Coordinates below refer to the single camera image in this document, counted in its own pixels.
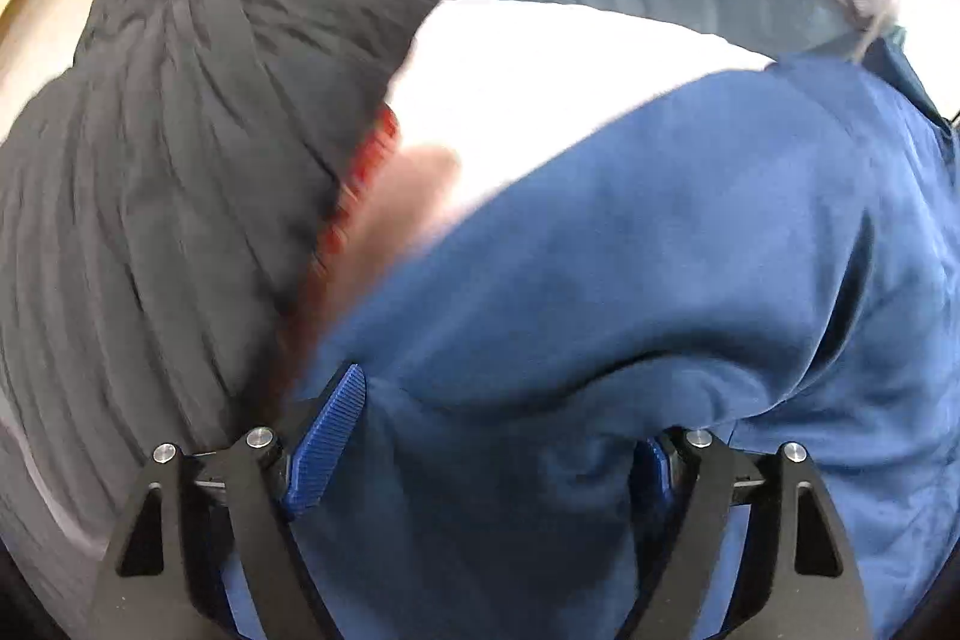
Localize black quilted jacket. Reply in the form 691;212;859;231
0;0;477;611

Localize blue fleece garment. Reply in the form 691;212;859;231
217;51;960;640

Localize red ribbed cloth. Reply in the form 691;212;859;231
300;104;404;311

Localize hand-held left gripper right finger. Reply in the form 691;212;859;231
622;428;875;640

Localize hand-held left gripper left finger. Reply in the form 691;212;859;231
90;364;367;640

